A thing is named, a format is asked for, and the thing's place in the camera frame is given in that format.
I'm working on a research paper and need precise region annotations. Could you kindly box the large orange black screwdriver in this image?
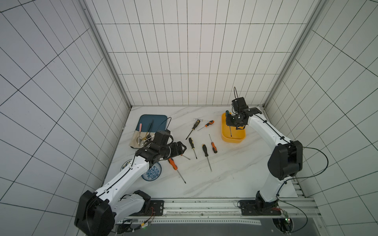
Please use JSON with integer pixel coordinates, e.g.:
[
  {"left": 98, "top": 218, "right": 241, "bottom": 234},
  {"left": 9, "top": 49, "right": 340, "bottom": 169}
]
[{"left": 168, "top": 158, "right": 186, "bottom": 184}]

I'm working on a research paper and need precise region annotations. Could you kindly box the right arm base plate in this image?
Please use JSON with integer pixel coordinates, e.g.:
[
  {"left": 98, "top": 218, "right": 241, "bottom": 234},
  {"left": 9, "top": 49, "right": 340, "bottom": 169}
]
[{"left": 237, "top": 199, "right": 281, "bottom": 216}]

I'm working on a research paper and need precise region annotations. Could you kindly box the dark teal tray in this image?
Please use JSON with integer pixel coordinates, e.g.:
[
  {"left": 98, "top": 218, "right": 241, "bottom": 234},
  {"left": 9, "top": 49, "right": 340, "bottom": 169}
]
[{"left": 135, "top": 114, "right": 168, "bottom": 133}]

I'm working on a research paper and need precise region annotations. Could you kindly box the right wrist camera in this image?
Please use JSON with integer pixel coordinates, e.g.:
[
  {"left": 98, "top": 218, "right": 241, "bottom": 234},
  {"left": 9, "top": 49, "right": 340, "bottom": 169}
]
[{"left": 231, "top": 97, "right": 249, "bottom": 114}]

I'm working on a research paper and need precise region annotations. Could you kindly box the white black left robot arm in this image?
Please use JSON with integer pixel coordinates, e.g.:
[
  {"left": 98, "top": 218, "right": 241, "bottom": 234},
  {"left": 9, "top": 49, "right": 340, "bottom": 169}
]
[{"left": 74, "top": 142, "right": 187, "bottom": 236}]

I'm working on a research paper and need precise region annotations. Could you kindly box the long brown black screwdriver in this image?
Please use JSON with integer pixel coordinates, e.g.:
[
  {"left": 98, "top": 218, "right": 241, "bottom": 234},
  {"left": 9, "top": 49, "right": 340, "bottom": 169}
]
[{"left": 186, "top": 120, "right": 200, "bottom": 140}]

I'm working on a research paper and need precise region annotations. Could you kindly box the aluminium mounting rail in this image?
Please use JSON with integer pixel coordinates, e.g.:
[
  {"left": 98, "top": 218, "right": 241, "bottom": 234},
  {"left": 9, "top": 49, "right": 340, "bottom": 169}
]
[{"left": 116, "top": 198, "right": 321, "bottom": 224}]

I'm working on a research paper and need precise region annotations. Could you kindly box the yellow plastic storage box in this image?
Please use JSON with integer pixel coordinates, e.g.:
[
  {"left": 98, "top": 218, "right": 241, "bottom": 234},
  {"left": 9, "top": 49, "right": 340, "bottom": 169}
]
[{"left": 221, "top": 113, "right": 246, "bottom": 143}]

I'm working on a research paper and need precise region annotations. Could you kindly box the small orange black screwdriver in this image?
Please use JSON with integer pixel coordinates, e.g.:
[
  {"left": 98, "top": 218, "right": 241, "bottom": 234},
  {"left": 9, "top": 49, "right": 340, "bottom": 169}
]
[{"left": 199, "top": 120, "right": 214, "bottom": 130}]

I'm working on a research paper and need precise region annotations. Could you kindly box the beige cloth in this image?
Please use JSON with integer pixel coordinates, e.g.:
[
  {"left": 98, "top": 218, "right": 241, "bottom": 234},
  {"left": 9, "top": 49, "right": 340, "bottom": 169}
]
[{"left": 129, "top": 130, "right": 155, "bottom": 149}]

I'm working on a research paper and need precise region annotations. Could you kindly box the black yellow deli screwdriver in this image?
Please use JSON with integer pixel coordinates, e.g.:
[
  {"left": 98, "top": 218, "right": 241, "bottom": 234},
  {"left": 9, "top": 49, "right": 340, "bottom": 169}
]
[{"left": 202, "top": 144, "right": 212, "bottom": 171}]

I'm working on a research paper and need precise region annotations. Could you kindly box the metal spoon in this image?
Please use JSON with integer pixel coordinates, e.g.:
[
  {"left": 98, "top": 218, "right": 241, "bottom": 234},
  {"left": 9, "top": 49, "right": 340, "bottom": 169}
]
[{"left": 140, "top": 132, "right": 150, "bottom": 147}]

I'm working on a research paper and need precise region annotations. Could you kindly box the green black screwdriver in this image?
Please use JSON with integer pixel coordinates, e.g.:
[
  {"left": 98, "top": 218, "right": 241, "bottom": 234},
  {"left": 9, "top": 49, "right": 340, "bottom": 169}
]
[{"left": 225, "top": 110, "right": 232, "bottom": 137}]

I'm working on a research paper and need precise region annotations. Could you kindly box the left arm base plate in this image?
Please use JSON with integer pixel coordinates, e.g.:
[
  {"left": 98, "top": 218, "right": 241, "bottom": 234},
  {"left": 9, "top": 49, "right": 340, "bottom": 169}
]
[{"left": 131, "top": 200, "right": 164, "bottom": 216}]

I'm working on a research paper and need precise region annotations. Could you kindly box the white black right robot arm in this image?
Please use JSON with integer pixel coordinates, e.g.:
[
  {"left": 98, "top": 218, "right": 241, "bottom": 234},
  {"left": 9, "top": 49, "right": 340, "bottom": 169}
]
[{"left": 225, "top": 108, "right": 303, "bottom": 215}]

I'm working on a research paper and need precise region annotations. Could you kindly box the pink handled spoon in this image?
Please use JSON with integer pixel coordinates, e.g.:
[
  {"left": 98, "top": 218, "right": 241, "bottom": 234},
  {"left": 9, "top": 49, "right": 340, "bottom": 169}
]
[{"left": 137, "top": 123, "right": 143, "bottom": 146}]

